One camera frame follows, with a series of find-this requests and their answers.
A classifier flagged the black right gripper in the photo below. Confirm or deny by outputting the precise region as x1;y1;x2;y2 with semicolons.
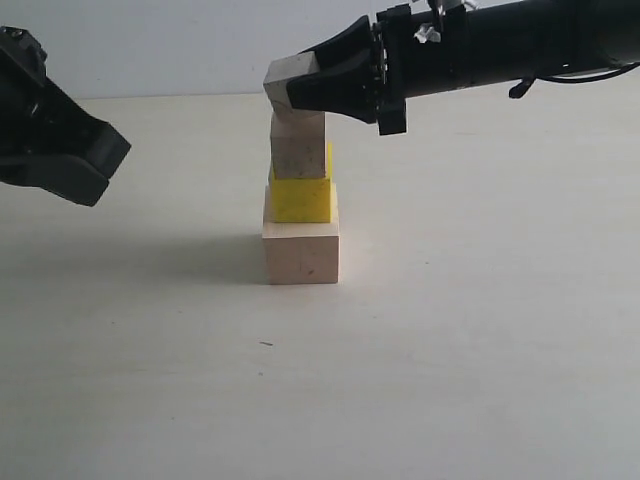
295;4;470;136

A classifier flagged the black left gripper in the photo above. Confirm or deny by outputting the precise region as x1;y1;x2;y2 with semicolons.
1;26;131;207

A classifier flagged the small wooden cube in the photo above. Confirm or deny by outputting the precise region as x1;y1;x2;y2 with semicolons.
263;51;325;127

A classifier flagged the medium wooden cube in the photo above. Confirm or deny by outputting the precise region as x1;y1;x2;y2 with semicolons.
270;113;327;180

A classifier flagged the yellow cube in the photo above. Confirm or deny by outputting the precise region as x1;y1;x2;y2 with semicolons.
269;142;338;224

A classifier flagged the large wooden cube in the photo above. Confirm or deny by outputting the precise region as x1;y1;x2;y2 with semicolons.
262;185;340;285

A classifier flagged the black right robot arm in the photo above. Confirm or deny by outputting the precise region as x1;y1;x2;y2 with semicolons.
286;1;639;135

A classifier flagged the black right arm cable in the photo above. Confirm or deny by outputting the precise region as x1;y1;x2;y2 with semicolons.
508;59;640;99

